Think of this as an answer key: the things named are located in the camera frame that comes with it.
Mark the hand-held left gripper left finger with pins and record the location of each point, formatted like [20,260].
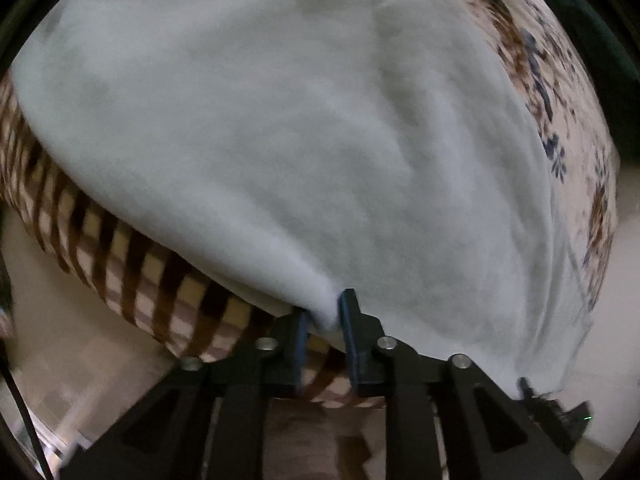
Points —
[299,347]

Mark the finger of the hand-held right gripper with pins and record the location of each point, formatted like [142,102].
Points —
[526,388]

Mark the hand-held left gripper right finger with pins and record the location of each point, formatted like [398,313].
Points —
[351,340]

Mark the light green pants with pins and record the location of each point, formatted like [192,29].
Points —
[280,125]

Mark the floral quilt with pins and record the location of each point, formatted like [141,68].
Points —
[565,125]

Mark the large dark teal pillow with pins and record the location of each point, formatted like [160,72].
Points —
[575,5]

